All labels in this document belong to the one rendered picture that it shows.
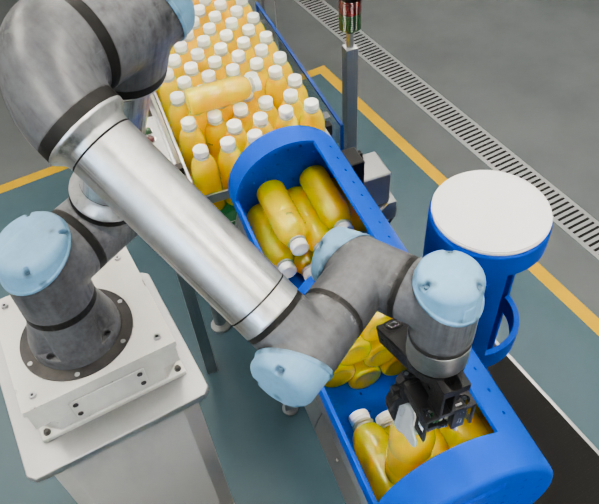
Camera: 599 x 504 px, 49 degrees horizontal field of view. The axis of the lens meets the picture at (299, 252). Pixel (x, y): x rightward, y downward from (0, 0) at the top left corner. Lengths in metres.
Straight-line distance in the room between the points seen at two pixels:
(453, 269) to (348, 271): 0.11
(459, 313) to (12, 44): 0.50
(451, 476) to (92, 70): 0.71
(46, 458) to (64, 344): 0.20
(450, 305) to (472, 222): 0.90
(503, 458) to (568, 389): 1.58
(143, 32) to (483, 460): 0.73
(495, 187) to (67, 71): 1.20
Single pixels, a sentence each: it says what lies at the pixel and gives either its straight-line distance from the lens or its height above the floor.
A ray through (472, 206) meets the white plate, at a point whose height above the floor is 1.04.
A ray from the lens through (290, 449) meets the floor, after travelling 2.37.
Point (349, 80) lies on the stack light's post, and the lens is 2.05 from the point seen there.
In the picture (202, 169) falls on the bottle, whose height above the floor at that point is 1.06.
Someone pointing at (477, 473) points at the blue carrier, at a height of 1.23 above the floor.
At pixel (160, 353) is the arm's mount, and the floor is 1.24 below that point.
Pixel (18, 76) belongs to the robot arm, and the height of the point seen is 1.82.
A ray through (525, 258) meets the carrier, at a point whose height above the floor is 1.01.
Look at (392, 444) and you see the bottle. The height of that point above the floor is 1.21.
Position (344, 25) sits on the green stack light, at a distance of 1.95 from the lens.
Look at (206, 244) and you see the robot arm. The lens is 0.64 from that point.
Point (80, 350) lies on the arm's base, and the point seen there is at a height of 1.29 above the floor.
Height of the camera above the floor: 2.15
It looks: 49 degrees down
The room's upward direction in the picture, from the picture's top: 5 degrees counter-clockwise
